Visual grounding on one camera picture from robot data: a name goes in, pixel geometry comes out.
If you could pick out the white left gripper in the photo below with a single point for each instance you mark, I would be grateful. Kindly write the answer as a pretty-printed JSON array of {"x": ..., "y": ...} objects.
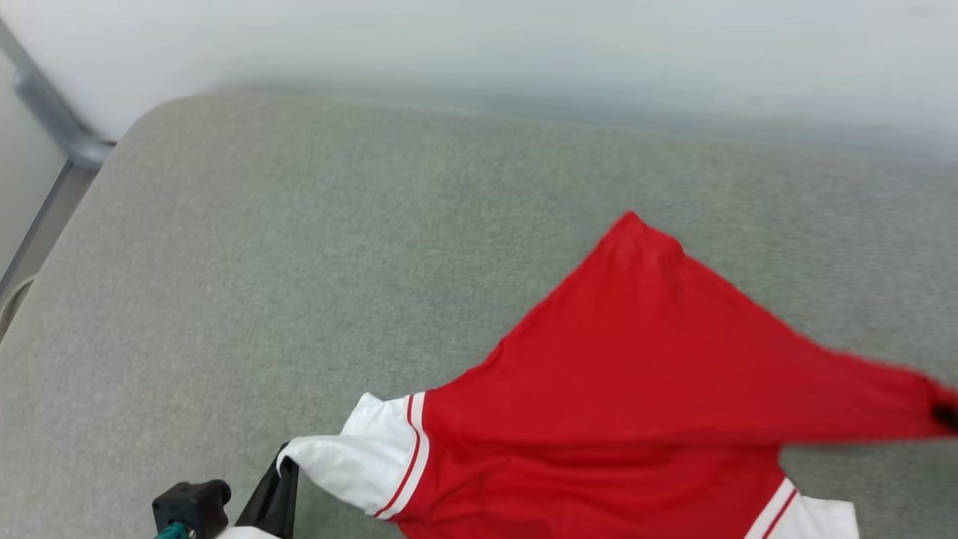
[{"x": 243, "y": 534}]

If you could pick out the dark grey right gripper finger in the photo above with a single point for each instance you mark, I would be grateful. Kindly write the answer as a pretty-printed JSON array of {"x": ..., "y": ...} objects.
[{"x": 947, "y": 416}]

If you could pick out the red and white garment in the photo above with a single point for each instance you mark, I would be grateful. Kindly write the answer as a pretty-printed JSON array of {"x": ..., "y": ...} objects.
[{"x": 636, "y": 374}]

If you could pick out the grey metal frame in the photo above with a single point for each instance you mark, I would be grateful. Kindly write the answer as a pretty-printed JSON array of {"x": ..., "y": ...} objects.
[{"x": 75, "y": 146}]

